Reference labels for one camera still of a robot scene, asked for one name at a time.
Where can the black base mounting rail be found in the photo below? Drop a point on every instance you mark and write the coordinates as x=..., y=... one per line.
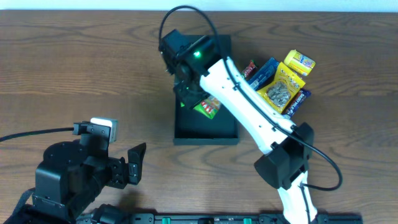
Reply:
x=217, y=218

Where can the purple Dairy Milk bar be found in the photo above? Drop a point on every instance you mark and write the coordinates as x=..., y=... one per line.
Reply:
x=296, y=103

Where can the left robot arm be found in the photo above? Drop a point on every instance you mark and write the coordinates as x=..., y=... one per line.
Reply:
x=73, y=173

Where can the yellow Hacks candy bag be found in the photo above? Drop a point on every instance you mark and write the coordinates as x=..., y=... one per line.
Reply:
x=285, y=85

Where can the dark green gift box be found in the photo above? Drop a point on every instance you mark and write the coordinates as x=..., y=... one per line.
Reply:
x=195, y=129

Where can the blue Oreo cookie pack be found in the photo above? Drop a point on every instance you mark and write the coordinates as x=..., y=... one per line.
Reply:
x=263, y=74

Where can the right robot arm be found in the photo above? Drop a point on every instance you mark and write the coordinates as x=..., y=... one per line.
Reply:
x=200, y=72

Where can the red green chocolate bar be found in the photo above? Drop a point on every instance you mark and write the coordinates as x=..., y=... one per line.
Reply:
x=249, y=71

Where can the yellow Mentos gum bottle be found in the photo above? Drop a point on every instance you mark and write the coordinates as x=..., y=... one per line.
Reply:
x=300, y=63

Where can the green Haribo gummy bag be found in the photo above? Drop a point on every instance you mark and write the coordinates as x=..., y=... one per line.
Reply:
x=208, y=107

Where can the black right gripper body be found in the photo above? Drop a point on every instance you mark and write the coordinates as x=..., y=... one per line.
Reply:
x=185, y=94

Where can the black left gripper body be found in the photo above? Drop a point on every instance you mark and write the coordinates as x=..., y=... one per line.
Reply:
x=121, y=173

